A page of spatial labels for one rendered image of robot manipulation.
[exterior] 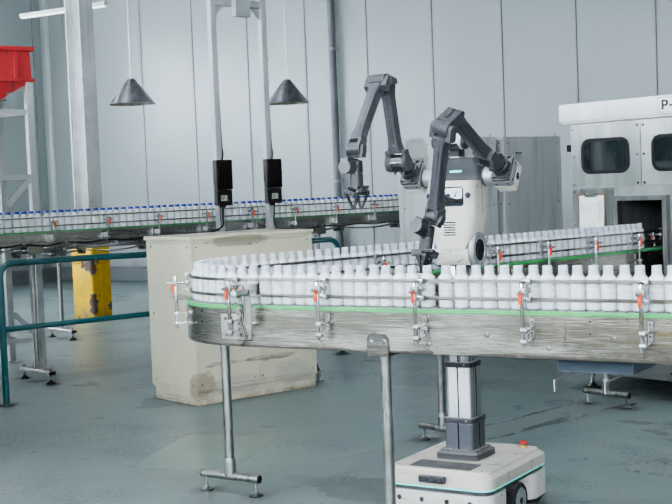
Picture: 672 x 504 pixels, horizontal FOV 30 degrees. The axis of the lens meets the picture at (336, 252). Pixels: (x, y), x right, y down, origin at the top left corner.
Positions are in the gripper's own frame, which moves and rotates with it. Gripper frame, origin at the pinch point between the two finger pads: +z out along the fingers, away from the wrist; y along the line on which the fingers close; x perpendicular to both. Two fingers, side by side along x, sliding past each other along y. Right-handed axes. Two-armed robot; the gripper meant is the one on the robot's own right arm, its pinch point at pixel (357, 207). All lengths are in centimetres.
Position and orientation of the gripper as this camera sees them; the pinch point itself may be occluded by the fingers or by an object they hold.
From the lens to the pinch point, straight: 528.5
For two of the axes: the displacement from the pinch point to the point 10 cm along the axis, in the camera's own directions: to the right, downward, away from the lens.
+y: -5.3, 0.7, -8.5
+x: 8.5, 0.0, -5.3
